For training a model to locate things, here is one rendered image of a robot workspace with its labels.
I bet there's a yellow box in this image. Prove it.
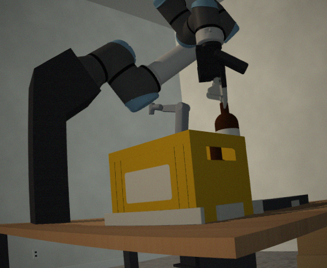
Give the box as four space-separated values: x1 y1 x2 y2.
109 130 254 223

